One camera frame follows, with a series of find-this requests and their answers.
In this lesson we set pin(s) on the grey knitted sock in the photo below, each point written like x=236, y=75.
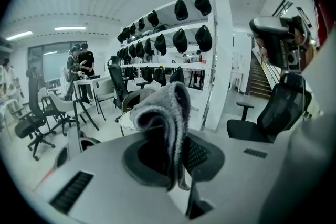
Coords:
x=168, y=107

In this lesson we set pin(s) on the white seat cushion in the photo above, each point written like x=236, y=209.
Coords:
x=126, y=122

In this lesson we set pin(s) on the long ceiling light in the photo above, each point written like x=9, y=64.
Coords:
x=69, y=28
x=23, y=35

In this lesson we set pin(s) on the white rectangular table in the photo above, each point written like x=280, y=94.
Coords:
x=89, y=80

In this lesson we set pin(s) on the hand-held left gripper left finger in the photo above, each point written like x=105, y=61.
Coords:
x=110, y=191

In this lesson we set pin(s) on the grey chair with black legs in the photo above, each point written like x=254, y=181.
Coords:
x=105, y=90
x=63, y=106

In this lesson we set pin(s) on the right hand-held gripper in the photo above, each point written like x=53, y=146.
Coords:
x=287, y=26

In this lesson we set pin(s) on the person's right hand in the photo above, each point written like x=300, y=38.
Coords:
x=307, y=55

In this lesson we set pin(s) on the wooden staircase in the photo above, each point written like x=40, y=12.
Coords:
x=260, y=81

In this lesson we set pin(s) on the person's red jersey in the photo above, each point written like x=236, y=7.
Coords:
x=321, y=21

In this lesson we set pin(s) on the dark wicker chair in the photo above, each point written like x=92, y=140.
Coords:
x=128, y=102

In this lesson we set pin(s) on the white shelving rack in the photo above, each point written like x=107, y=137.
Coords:
x=191, y=27

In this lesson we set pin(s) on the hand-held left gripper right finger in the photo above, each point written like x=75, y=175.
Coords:
x=236, y=178

